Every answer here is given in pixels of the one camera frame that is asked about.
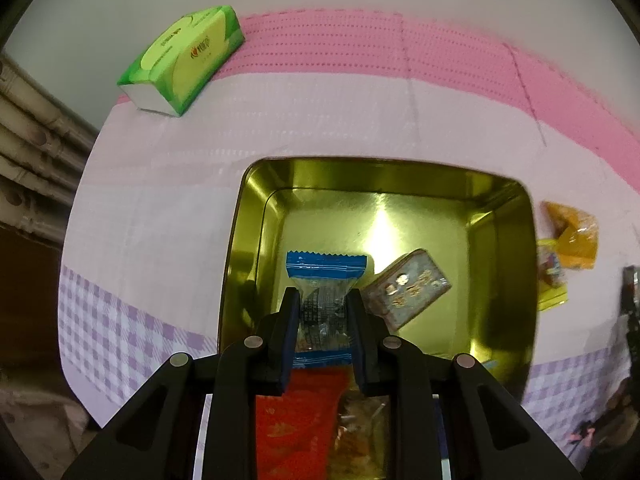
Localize red snack packet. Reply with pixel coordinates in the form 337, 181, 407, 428
255, 365, 351, 480

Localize candy in yellow-green wrapper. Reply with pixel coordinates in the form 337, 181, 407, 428
536, 240, 569, 312

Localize grey snack packet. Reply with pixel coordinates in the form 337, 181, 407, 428
361, 249, 452, 333

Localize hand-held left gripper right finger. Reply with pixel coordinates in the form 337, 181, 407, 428
345, 290, 583, 480

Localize pink and purple checked tablecloth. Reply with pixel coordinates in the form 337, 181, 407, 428
57, 7, 640, 471

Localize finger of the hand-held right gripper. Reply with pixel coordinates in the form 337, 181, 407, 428
621, 265, 640, 348

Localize green tissue pack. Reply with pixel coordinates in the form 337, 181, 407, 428
116, 5, 246, 118

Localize dark candy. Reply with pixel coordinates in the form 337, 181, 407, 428
285, 250, 376, 368

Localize clear packet of yellow snacks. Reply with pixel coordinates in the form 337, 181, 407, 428
327, 387, 393, 480

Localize beige ribbed radiator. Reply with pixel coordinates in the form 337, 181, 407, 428
0, 52, 101, 241

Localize orange-yellow snack packet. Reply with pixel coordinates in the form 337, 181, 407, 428
542, 201, 600, 270

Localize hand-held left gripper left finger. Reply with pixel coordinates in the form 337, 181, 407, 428
62, 285, 303, 480

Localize brown and gold tin box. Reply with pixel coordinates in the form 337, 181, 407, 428
217, 157, 540, 480

